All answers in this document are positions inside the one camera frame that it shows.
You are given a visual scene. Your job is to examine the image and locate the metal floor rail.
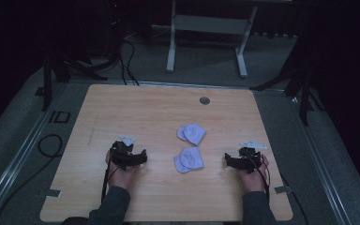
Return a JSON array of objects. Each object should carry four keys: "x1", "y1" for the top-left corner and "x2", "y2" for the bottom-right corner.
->
[
  {"x1": 0, "y1": 83, "x2": 71, "y2": 225},
  {"x1": 289, "y1": 93, "x2": 355, "y2": 225}
]

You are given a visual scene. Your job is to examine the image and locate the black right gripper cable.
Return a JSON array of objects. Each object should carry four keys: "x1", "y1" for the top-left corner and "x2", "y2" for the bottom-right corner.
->
[{"x1": 247, "y1": 155, "x2": 272, "y2": 201}]

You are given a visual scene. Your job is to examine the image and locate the black floor cables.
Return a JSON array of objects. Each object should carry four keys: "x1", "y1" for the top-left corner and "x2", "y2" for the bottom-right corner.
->
[{"x1": 117, "y1": 37, "x2": 141, "y2": 86}]

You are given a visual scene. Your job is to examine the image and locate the white metal desk frame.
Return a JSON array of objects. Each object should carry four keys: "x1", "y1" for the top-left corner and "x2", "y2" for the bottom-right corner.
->
[{"x1": 166, "y1": 0, "x2": 259, "y2": 79}]

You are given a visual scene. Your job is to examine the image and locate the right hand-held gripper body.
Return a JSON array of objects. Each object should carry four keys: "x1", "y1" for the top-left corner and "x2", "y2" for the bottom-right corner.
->
[{"x1": 236, "y1": 139, "x2": 268, "y2": 174}]

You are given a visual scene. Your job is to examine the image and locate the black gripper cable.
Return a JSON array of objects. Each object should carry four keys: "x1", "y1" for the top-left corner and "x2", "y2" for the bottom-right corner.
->
[
  {"x1": 100, "y1": 162, "x2": 120, "y2": 204},
  {"x1": 247, "y1": 155, "x2": 272, "y2": 201}
]

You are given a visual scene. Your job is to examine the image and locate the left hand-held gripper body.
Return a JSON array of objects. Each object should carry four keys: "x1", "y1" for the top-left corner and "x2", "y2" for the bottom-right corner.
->
[{"x1": 109, "y1": 134, "x2": 143, "y2": 172}]

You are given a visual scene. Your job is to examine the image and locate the person's left hand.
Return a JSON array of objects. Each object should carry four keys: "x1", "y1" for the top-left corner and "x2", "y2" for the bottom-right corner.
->
[{"x1": 105, "y1": 149, "x2": 142, "y2": 191}]

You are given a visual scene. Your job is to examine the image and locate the lavender sock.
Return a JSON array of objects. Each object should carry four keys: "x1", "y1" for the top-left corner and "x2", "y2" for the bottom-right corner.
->
[
  {"x1": 176, "y1": 122, "x2": 207, "y2": 147},
  {"x1": 172, "y1": 146, "x2": 205, "y2": 174}
]

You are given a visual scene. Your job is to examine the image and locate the black looped floor cable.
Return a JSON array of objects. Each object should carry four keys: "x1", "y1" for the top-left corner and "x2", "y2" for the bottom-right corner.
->
[{"x1": 0, "y1": 133, "x2": 64, "y2": 225}]

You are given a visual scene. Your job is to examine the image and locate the black stand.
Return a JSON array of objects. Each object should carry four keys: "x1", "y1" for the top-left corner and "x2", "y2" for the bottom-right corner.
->
[
  {"x1": 41, "y1": 46, "x2": 109, "y2": 113},
  {"x1": 249, "y1": 62, "x2": 326, "y2": 127}
]

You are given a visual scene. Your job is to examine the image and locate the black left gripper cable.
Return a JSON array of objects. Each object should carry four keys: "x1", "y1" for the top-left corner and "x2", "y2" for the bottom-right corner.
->
[{"x1": 100, "y1": 162, "x2": 120, "y2": 204}]

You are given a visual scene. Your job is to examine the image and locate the person's right hand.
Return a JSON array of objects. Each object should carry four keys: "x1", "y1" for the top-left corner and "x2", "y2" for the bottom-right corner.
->
[{"x1": 237, "y1": 154, "x2": 270, "y2": 193}]

